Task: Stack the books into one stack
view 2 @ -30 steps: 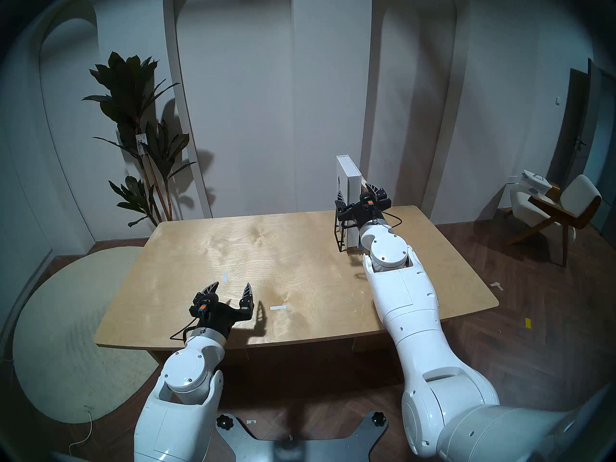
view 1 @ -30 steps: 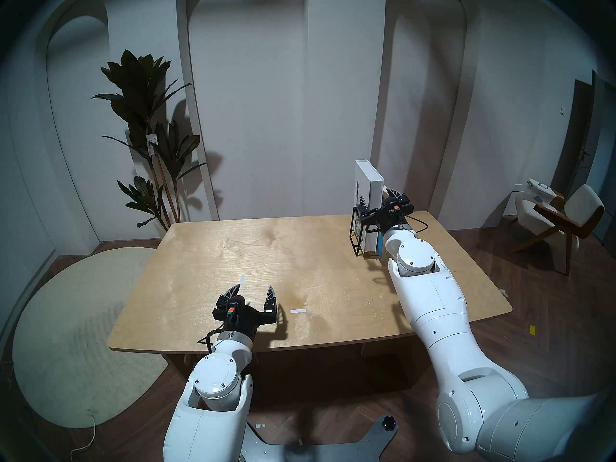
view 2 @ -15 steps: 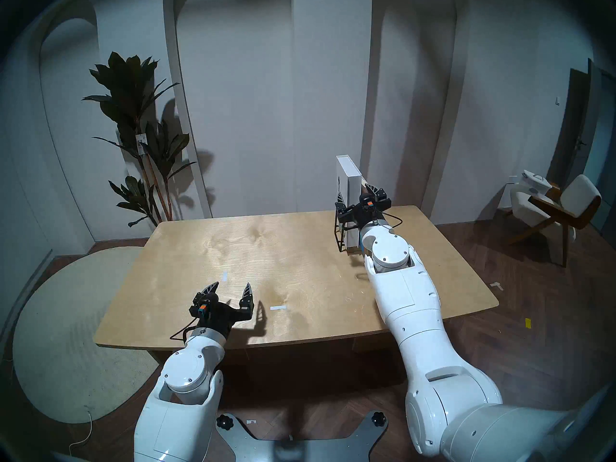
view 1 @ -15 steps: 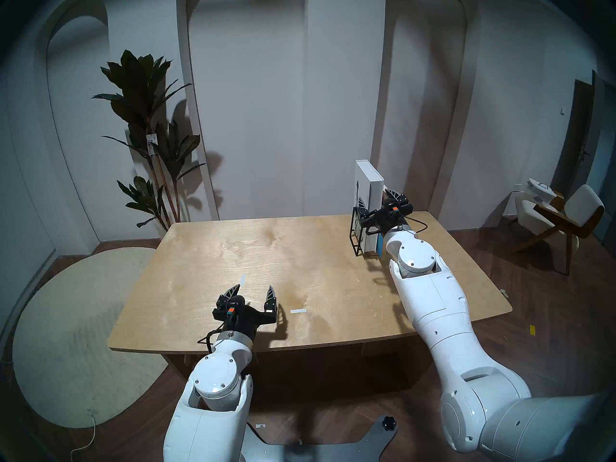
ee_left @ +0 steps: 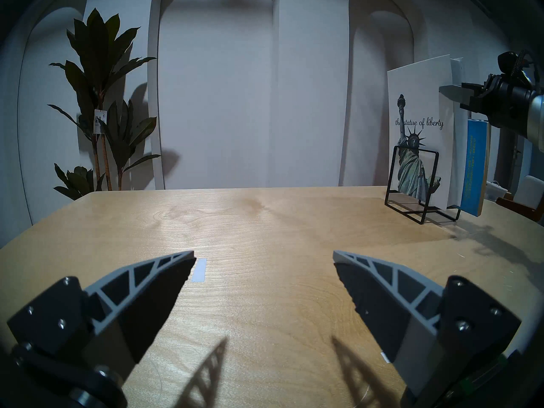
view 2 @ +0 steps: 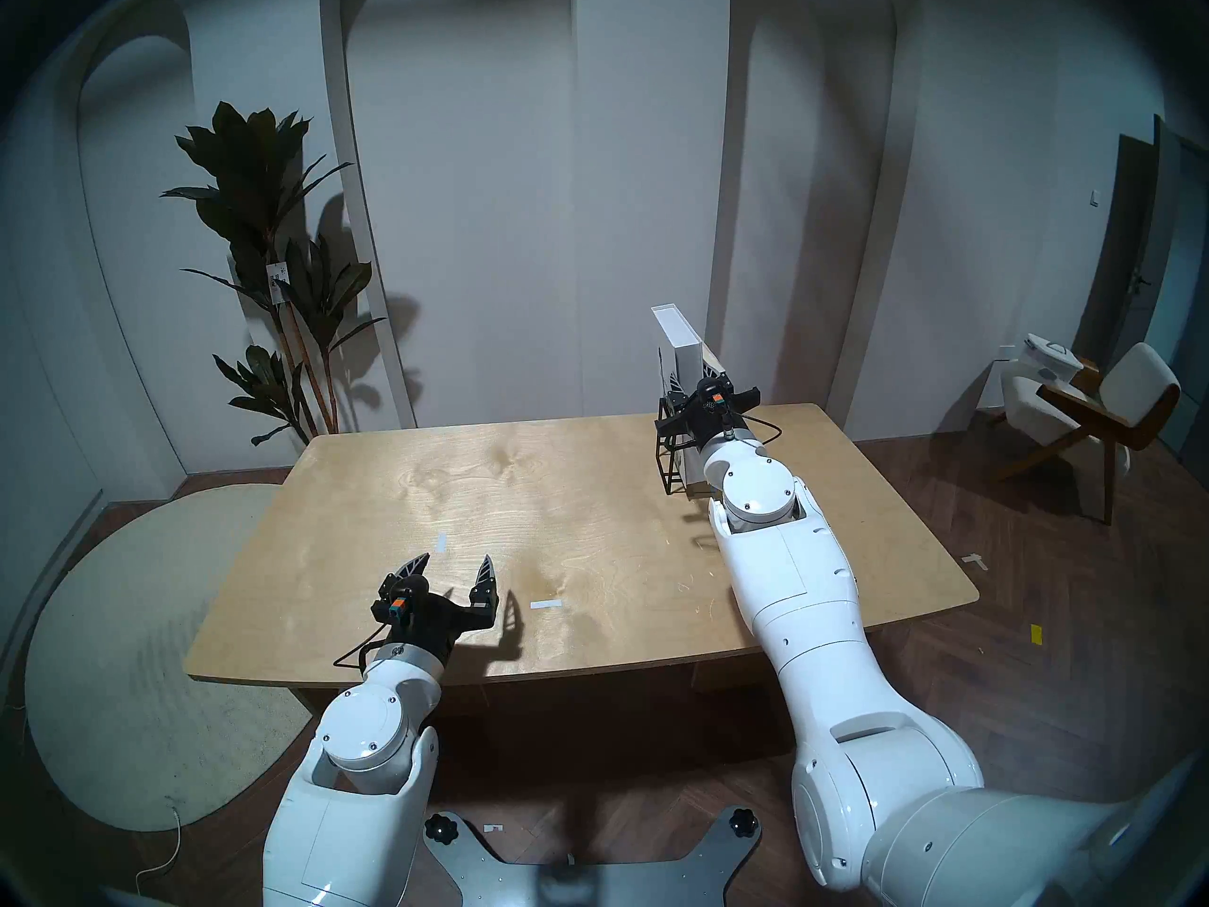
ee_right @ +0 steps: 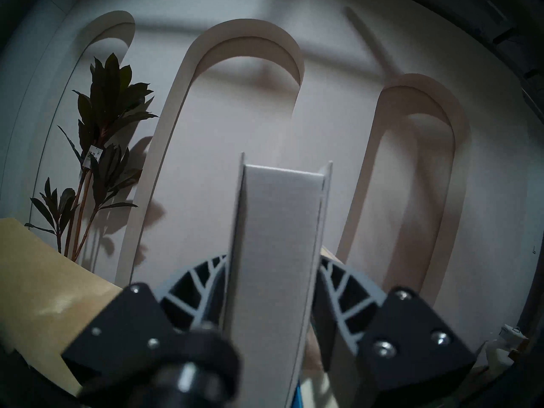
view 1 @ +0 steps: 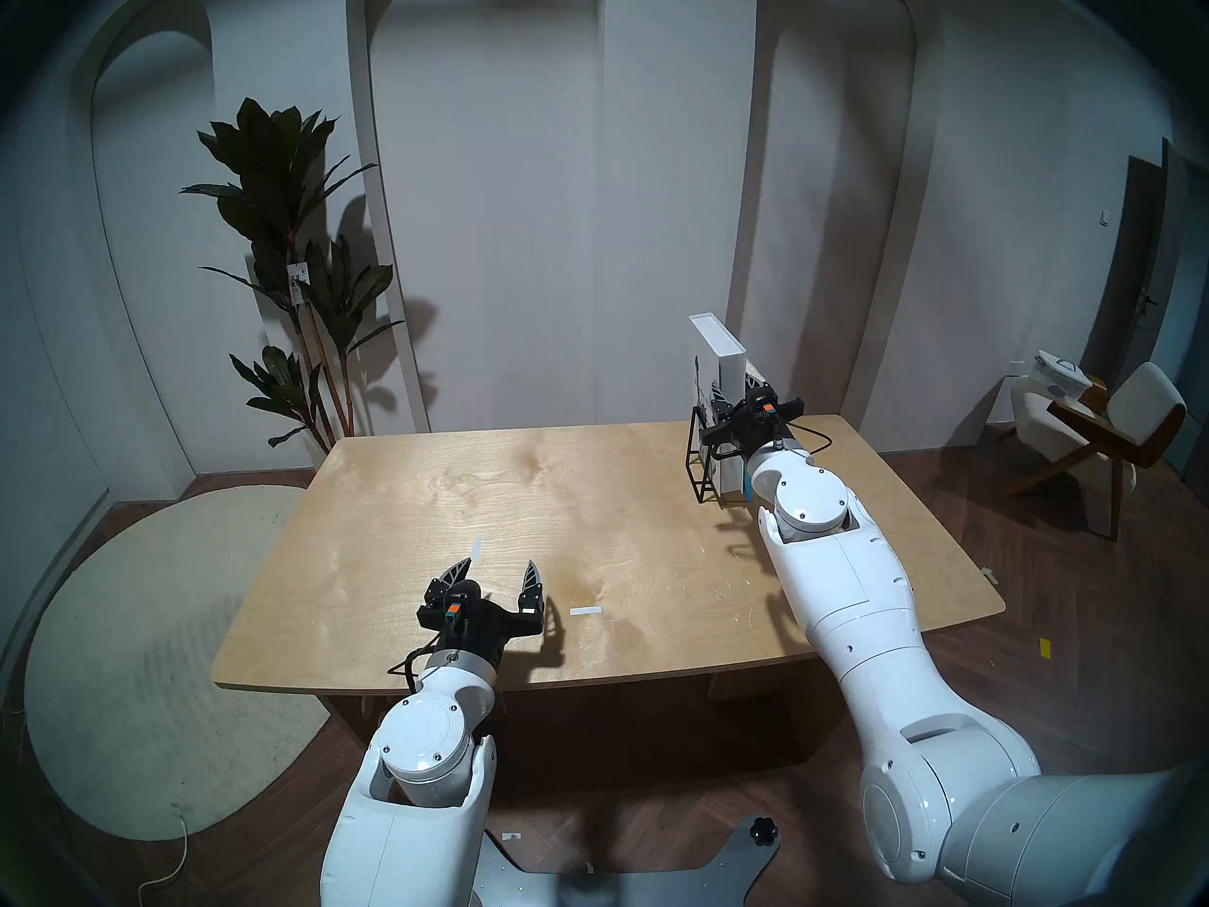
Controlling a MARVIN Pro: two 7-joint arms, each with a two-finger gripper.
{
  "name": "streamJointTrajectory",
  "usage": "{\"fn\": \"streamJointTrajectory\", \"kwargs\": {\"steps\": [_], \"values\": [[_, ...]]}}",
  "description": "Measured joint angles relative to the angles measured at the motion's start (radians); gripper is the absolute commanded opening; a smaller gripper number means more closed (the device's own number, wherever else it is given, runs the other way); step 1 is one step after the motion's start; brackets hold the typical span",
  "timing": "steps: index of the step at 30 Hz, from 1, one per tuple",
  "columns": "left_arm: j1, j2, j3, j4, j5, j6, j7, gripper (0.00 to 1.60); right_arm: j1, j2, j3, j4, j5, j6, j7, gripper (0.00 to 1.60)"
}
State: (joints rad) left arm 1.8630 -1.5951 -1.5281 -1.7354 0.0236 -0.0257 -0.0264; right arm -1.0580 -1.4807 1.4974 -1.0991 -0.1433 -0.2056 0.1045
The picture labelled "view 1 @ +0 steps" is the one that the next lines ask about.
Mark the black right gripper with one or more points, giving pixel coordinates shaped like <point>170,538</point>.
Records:
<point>756,428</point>

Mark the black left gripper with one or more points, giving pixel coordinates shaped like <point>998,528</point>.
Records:
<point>482,626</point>

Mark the thick white book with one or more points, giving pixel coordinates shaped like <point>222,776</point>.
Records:
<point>723,352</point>

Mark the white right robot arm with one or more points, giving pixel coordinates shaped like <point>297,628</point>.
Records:
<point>888,650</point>

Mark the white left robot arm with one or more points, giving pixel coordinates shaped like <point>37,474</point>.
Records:
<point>416,801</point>

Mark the white appliance on armchair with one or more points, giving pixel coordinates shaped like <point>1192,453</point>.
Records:
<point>1058,374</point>

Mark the round beige rug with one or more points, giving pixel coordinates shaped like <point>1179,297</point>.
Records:
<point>142,650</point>

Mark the white plant tag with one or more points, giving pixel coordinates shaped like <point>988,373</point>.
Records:
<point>299,283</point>

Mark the black base knob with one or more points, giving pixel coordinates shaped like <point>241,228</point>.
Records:
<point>762,830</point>

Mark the white wooden armchair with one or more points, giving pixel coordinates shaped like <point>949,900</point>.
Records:
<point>1133,414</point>

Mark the dark open door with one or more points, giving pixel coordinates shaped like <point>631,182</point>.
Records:
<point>1129,282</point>

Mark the tall dark green plant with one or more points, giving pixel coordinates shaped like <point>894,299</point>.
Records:
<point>274,178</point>

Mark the grey metal robot base plate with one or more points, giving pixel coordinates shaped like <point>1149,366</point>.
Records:
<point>614,891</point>

